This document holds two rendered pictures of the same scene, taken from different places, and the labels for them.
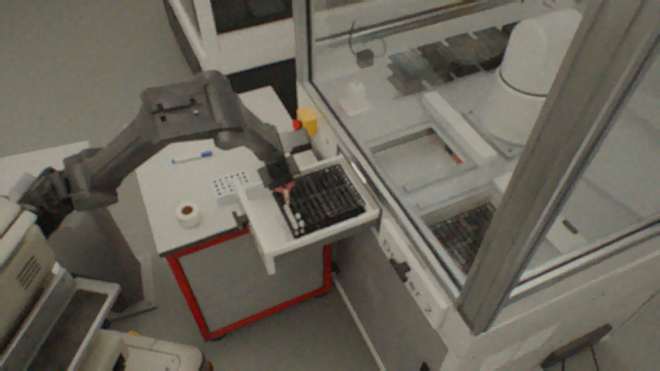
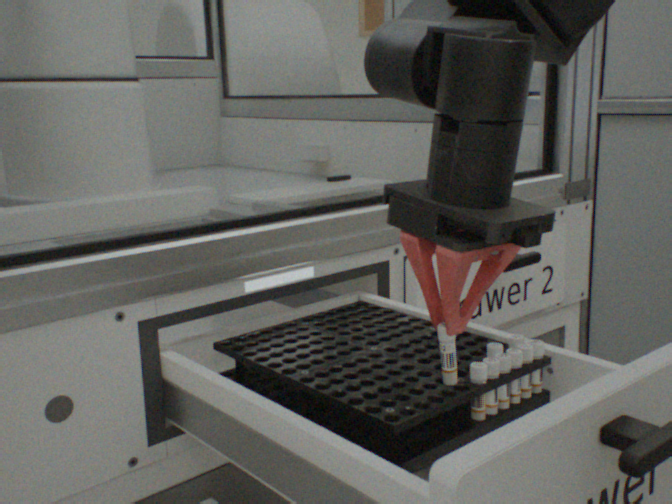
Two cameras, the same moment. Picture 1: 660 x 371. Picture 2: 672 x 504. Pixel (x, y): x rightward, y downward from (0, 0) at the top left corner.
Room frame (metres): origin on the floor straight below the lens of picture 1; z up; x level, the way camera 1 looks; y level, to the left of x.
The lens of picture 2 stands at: (1.06, 0.57, 1.12)
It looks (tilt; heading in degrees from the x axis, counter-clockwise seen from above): 13 degrees down; 254
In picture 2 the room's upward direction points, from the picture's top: 2 degrees counter-clockwise
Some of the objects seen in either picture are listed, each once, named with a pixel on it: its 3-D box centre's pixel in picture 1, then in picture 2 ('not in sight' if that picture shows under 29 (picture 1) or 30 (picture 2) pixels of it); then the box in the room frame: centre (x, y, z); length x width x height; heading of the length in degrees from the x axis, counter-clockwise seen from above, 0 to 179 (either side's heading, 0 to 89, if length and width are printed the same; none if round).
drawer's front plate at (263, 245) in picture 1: (252, 223); (595, 470); (0.79, 0.21, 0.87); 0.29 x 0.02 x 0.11; 25
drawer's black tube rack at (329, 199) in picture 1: (317, 201); (374, 384); (0.88, 0.03, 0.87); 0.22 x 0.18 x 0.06; 115
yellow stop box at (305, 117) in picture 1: (305, 122); not in sight; (1.22, 0.07, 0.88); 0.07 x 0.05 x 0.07; 25
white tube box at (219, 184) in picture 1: (232, 186); not in sight; (1.01, 0.31, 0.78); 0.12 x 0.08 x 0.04; 114
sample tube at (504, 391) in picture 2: not in sight; (502, 383); (0.80, 0.10, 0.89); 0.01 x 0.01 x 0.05
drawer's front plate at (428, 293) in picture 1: (410, 271); (492, 281); (0.64, -0.21, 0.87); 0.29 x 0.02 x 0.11; 25
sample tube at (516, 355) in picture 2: not in sight; (513, 378); (0.79, 0.10, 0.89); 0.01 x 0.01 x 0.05
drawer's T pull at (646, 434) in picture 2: (242, 220); (639, 438); (0.78, 0.23, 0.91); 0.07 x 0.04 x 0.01; 25
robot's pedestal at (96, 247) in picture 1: (87, 241); not in sight; (1.07, 0.94, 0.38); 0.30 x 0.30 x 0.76; 19
